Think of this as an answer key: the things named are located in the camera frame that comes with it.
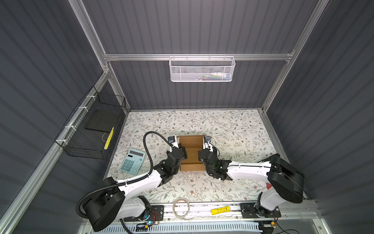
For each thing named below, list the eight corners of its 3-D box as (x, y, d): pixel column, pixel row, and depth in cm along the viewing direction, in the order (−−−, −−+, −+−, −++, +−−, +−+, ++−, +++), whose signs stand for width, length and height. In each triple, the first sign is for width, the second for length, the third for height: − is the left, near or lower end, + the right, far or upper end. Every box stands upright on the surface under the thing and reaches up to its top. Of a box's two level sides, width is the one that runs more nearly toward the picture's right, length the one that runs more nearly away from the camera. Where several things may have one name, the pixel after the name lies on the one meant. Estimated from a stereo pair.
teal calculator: (120, 171, 90) (118, 169, 87) (131, 150, 99) (130, 148, 96) (137, 175, 88) (135, 173, 86) (147, 154, 97) (145, 151, 95)
